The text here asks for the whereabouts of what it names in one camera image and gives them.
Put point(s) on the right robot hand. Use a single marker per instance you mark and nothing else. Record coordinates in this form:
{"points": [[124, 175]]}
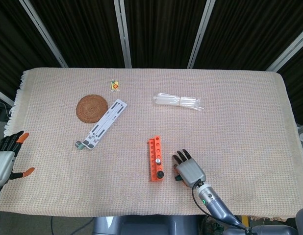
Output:
{"points": [[192, 173]]}

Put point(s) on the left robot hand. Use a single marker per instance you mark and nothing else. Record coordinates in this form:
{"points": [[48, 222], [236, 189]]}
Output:
{"points": [[3, 169]]}

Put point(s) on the small green black screwdriver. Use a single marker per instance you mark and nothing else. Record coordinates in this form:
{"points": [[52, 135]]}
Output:
{"points": [[177, 178]]}

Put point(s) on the large green black screwdriver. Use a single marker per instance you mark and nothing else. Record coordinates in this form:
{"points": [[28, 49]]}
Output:
{"points": [[160, 174]]}

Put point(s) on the silver black precision screwdriver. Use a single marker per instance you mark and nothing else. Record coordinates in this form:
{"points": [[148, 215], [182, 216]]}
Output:
{"points": [[158, 161]]}

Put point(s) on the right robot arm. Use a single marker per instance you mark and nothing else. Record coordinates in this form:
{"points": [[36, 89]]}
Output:
{"points": [[212, 203]]}

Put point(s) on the orange screwdriver holder rack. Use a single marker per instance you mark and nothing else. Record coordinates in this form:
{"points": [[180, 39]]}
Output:
{"points": [[157, 147]]}

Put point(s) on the white folding laptop stand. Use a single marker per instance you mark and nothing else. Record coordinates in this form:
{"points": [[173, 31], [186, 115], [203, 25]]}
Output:
{"points": [[109, 117]]}

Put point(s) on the beige woven tablecloth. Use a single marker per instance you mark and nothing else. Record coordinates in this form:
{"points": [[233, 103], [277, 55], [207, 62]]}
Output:
{"points": [[215, 127]]}

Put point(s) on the dark floor clutter bag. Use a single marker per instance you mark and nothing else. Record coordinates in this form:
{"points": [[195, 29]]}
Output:
{"points": [[214, 227]]}

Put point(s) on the grey robot torso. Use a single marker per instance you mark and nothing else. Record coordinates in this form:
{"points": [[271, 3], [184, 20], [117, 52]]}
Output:
{"points": [[146, 226]]}

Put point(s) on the bundle of clear straws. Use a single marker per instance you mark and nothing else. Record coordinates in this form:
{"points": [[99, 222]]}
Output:
{"points": [[176, 101]]}

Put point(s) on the small green translucent block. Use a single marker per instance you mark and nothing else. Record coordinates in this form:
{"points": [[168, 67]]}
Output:
{"points": [[79, 145]]}

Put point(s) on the round woven rattan coaster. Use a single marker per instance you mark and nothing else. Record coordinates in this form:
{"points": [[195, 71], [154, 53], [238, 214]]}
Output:
{"points": [[91, 107]]}

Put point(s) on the yellow candy packet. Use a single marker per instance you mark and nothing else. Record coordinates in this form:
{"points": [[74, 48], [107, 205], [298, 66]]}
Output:
{"points": [[114, 85]]}

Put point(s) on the white aluminium partition post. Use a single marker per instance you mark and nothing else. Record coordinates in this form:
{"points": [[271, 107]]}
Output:
{"points": [[288, 54], [200, 34], [44, 34], [3, 96], [123, 34]]}

